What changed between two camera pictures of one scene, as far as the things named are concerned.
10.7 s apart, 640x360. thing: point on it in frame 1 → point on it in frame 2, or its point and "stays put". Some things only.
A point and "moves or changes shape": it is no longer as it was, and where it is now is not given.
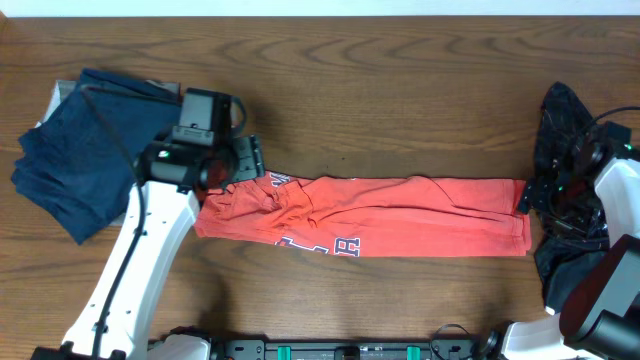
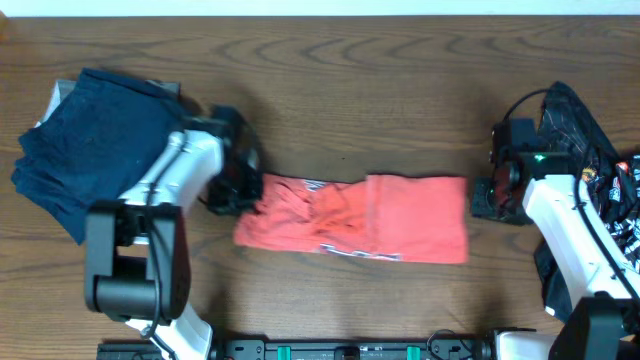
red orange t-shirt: [426, 216] moves or changes shape
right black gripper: [536, 194] → [481, 206]
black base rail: [385, 349] stays put
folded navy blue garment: [76, 165] stays put
